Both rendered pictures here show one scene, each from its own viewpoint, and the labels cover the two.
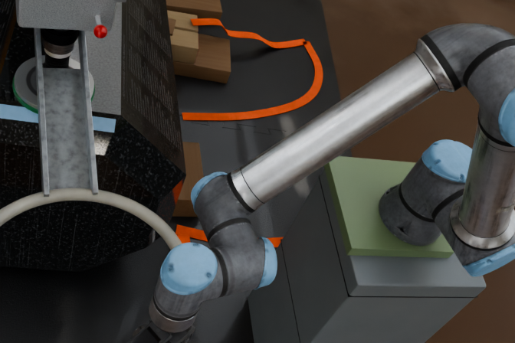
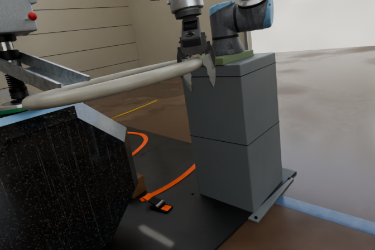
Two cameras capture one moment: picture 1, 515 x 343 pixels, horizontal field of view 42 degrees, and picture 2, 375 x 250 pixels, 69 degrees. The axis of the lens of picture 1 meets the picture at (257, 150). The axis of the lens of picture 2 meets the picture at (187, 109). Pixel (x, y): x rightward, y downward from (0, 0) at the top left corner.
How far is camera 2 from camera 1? 126 cm
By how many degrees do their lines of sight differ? 35
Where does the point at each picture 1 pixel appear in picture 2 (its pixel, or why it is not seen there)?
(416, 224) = (232, 41)
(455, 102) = not seen: hidden behind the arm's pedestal
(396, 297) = (255, 71)
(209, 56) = not seen: hidden behind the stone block
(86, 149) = (66, 80)
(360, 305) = (247, 83)
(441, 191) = (229, 12)
